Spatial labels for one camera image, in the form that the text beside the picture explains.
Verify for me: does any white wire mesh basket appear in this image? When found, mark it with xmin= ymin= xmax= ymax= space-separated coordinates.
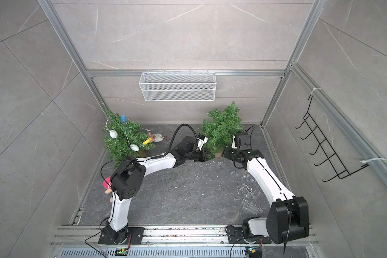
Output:
xmin=139 ymin=72 xmax=217 ymax=102

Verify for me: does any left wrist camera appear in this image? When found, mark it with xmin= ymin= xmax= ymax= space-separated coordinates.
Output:
xmin=197 ymin=134 xmax=208 ymax=151

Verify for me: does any white plush bunny keychain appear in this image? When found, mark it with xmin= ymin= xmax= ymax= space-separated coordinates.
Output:
xmin=152 ymin=134 xmax=164 ymax=143

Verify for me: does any clear plastic battery box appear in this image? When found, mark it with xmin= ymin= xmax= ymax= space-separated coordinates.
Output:
xmin=243 ymin=200 xmax=261 ymax=215

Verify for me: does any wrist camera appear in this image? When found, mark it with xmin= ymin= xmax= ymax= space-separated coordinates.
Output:
xmin=197 ymin=134 xmax=208 ymax=151
xmin=231 ymin=132 xmax=252 ymax=152

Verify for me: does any string light wire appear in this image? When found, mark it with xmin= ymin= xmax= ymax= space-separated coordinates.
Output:
xmin=104 ymin=119 xmax=152 ymax=152

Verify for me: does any white cloud light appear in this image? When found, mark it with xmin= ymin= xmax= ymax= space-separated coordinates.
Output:
xmin=109 ymin=130 xmax=118 ymax=139
xmin=130 ymin=144 xmax=139 ymax=152

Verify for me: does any small green christmas tree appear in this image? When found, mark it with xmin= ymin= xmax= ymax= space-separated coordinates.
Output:
xmin=201 ymin=102 xmax=243 ymax=155
xmin=102 ymin=105 xmax=155 ymax=168

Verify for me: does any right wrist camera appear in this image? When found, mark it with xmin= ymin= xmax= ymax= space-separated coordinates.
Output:
xmin=231 ymin=132 xmax=252 ymax=152

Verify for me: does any black wire hook rack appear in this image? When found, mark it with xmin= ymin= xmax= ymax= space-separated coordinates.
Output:
xmin=294 ymin=96 xmax=369 ymax=183

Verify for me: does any metal base rail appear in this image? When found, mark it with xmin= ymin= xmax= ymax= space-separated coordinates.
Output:
xmin=49 ymin=225 xmax=320 ymax=249

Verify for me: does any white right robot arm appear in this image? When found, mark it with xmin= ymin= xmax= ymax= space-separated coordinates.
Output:
xmin=223 ymin=132 xmax=310 ymax=245

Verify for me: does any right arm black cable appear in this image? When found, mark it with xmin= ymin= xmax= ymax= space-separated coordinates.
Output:
xmin=230 ymin=125 xmax=294 ymax=258

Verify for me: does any clear bulb string light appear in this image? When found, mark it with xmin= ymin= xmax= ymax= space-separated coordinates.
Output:
xmin=230 ymin=170 xmax=261 ymax=204

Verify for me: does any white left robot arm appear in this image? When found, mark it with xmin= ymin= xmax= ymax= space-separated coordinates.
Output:
xmin=98 ymin=134 xmax=213 ymax=245

